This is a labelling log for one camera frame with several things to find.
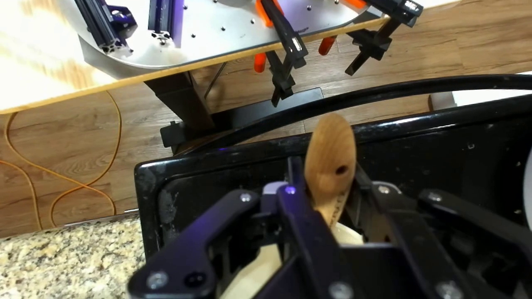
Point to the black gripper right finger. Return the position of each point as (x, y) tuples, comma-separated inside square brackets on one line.
[(475, 254)]

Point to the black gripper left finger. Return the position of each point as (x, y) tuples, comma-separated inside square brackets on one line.
[(221, 242)]

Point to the wooden cooking spoon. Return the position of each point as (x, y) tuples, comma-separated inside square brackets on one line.
[(329, 159)]

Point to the black electric stove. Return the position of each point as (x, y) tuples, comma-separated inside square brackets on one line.
[(442, 149)]

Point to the black table leg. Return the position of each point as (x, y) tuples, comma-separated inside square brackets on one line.
[(183, 101)]

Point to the black orange bar clamp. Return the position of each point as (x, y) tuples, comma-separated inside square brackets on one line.
[(376, 38), (284, 38)]

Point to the light wooden table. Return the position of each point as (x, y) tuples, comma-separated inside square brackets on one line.
[(33, 54)]

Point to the aluminium base plate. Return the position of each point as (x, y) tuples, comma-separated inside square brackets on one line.
[(221, 33)]

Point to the dark aluminium extrusion post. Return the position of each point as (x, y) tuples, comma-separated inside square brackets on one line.
[(166, 18), (108, 21)]

